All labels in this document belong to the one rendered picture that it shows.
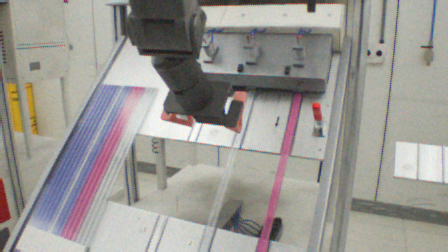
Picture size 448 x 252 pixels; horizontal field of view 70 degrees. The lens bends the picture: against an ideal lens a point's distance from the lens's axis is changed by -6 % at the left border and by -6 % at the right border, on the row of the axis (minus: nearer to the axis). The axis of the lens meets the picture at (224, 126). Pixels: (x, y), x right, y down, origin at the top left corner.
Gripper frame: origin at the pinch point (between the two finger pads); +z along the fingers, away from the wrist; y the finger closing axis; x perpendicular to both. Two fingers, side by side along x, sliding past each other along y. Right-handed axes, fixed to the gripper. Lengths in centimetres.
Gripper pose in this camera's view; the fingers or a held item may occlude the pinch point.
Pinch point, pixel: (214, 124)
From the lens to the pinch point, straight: 62.3
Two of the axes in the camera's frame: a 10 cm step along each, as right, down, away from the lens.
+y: -9.1, -1.1, 3.9
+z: 2.9, 4.9, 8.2
